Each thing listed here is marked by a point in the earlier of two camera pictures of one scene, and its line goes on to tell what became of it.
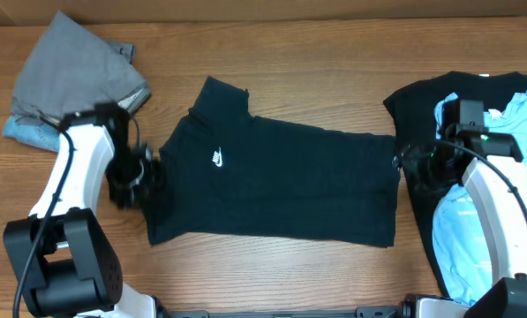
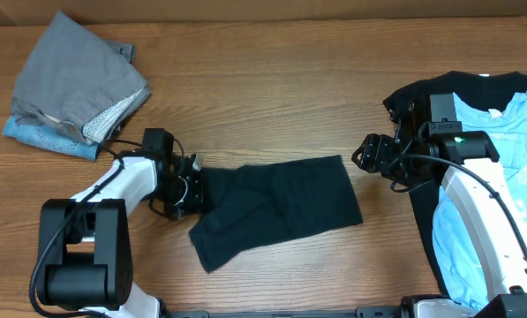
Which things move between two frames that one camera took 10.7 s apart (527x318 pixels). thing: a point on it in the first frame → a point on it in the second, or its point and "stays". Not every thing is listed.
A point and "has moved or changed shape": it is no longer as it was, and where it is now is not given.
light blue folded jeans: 37,135 stays
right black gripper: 410,162 → 375,152
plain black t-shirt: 413,109 stays
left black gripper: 124,197 → 196,200
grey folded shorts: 71,68 stays
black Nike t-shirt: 226,173 has moved or changed shape
